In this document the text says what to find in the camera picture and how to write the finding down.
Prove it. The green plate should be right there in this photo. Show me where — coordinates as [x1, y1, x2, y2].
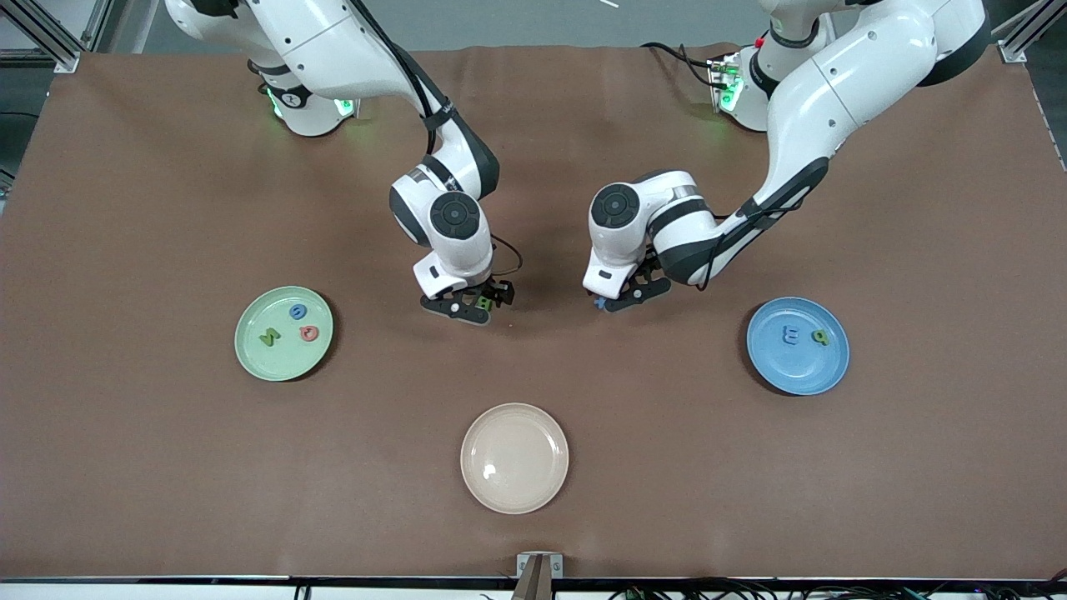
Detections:
[234, 286, 334, 383]

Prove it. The black cable tangle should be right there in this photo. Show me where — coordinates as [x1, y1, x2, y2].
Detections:
[609, 577, 1067, 600]

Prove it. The grey metal bracket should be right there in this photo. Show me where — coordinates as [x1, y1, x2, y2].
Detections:
[516, 552, 564, 579]

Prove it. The upright aluminium post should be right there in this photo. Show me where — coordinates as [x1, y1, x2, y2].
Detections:
[510, 555, 554, 600]

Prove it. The black left base cable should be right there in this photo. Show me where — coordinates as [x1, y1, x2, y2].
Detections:
[640, 42, 719, 91]

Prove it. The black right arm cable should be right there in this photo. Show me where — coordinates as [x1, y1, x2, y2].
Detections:
[354, 0, 524, 278]

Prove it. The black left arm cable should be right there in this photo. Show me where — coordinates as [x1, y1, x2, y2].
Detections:
[696, 157, 832, 293]

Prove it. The aluminium frame profile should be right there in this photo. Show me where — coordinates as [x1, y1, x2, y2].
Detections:
[82, 0, 115, 53]
[0, 0, 82, 74]
[990, 0, 1067, 64]

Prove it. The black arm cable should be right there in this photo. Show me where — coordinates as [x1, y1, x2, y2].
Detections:
[354, 0, 524, 278]
[696, 157, 832, 293]

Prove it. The blue plate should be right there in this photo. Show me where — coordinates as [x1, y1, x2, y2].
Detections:
[746, 297, 850, 396]

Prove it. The beige plate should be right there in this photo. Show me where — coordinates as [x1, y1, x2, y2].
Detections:
[460, 402, 570, 515]

